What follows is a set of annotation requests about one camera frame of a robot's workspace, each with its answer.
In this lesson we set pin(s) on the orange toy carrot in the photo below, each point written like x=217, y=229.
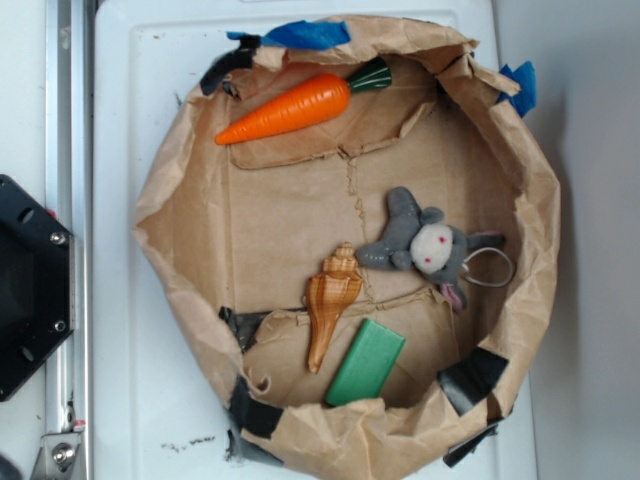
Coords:
x=314, y=101

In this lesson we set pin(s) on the brown paper bag bin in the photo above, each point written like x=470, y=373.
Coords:
x=235, y=231

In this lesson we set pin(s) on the brown spiral seashell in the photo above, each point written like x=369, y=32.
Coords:
x=328, y=294

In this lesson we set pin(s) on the grey plush bunny toy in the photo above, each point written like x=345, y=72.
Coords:
x=419, y=238

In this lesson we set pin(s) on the green rectangular block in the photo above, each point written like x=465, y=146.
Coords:
x=367, y=364

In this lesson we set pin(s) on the white plastic tray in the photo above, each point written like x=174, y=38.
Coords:
x=155, y=414

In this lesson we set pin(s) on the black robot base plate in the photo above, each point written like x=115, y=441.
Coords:
x=35, y=286

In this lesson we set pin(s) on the aluminium frame rail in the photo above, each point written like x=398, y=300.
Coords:
x=69, y=85

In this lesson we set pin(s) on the metal corner bracket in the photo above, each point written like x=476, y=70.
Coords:
x=61, y=457

